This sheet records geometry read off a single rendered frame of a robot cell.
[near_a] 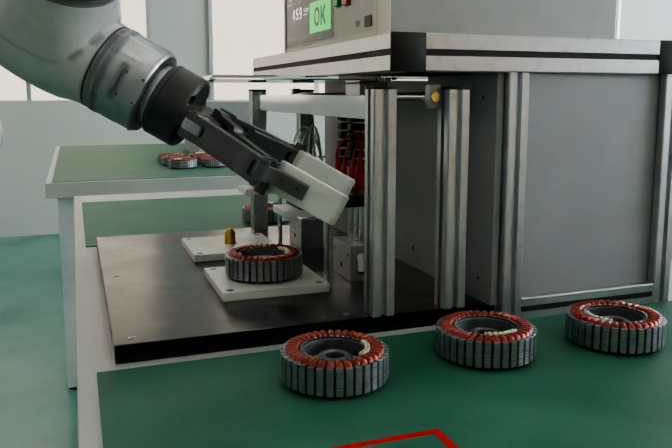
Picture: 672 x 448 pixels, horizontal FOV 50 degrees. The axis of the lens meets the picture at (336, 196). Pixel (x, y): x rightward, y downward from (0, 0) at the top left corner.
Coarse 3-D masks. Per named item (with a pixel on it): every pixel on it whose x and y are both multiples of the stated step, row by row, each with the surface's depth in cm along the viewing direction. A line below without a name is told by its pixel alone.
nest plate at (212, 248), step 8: (184, 240) 129; (192, 240) 129; (200, 240) 129; (208, 240) 129; (216, 240) 129; (224, 240) 129; (240, 240) 129; (248, 240) 129; (256, 240) 129; (264, 240) 129; (192, 248) 123; (200, 248) 123; (208, 248) 123; (216, 248) 123; (224, 248) 123; (232, 248) 123; (192, 256) 119; (200, 256) 118; (208, 256) 118; (216, 256) 119; (224, 256) 119
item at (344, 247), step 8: (336, 240) 110; (344, 240) 108; (352, 240) 108; (336, 248) 110; (344, 248) 107; (352, 248) 104; (360, 248) 105; (336, 256) 110; (344, 256) 107; (352, 256) 105; (336, 264) 110; (344, 264) 107; (352, 264) 105; (344, 272) 107; (352, 272) 105; (352, 280) 105; (360, 280) 106
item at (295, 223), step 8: (304, 216) 130; (296, 224) 130; (304, 224) 127; (312, 224) 128; (320, 224) 128; (296, 232) 130; (304, 232) 127; (312, 232) 128; (320, 232) 128; (296, 240) 130; (304, 240) 128; (312, 240) 128; (320, 240) 129; (304, 248) 128
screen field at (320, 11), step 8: (320, 0) 114; (328, 0) 111; (312, 8) 118; (320, 8) 114; (328, 8) 111; (312, 16) 118; (320, 16) 114; (328, 16) 111; (312, 24) 118; (320, 24) 115; (328, 24) 111; (312, 32) 119
